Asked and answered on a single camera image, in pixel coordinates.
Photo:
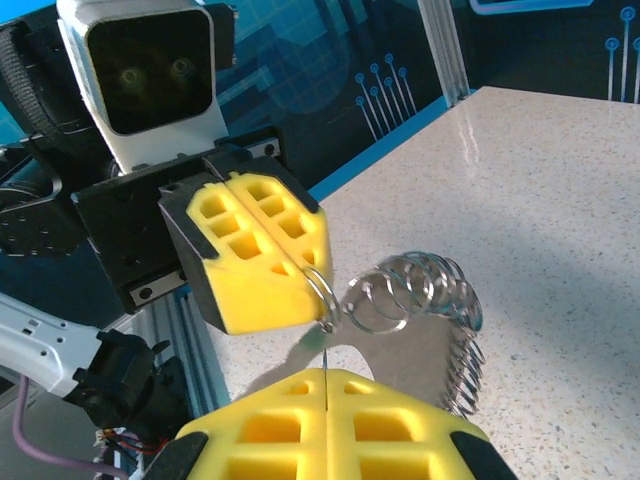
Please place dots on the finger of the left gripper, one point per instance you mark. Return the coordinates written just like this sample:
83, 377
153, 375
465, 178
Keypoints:
315, 235
250, 300

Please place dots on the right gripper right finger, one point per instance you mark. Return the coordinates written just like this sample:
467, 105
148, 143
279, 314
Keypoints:
380, 400

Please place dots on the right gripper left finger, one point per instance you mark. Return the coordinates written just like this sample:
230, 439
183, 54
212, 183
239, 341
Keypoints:
270, 400

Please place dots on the metal key organizer with rings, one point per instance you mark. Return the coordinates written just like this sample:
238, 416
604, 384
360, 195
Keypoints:
400, 360

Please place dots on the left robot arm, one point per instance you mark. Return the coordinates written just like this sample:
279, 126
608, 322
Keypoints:
40, 345

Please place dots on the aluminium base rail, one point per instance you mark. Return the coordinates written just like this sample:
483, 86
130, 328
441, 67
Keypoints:
200, 360

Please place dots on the aluminium frame post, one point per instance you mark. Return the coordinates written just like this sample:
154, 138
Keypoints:
445, 50

